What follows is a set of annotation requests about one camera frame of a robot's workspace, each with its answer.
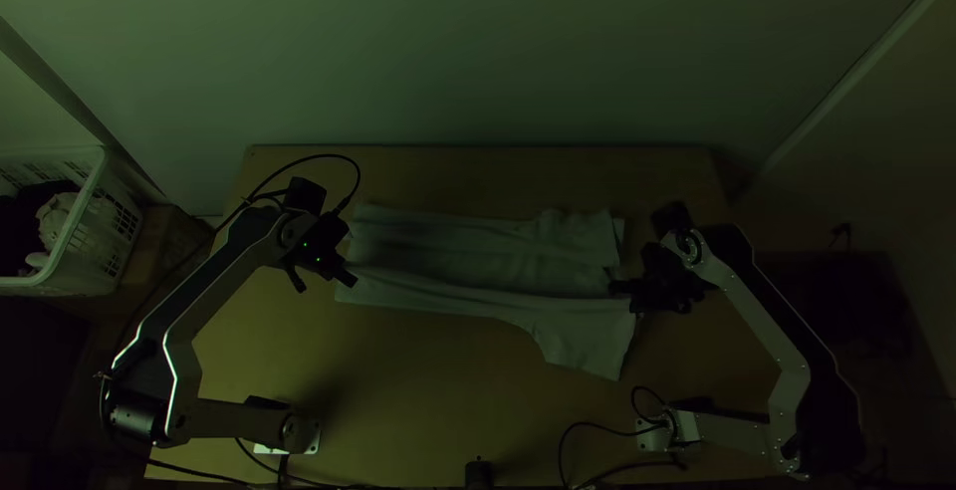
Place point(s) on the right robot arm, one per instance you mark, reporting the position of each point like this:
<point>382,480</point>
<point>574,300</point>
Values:
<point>754,303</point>

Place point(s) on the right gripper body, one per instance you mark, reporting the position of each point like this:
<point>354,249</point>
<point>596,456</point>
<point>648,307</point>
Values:
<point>657,284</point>

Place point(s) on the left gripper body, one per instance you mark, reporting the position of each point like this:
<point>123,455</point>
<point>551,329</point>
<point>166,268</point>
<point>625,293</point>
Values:
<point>334,269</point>

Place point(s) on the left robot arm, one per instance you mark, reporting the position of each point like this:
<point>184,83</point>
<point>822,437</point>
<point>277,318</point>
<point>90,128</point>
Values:
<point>224,266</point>

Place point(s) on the white laundry basket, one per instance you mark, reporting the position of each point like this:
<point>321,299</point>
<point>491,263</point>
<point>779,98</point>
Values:
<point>90,214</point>

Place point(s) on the heap of clothes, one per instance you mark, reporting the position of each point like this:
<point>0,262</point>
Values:
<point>45,225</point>

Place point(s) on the white t-shirt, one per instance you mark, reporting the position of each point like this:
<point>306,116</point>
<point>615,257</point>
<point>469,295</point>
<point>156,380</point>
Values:
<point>485,258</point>

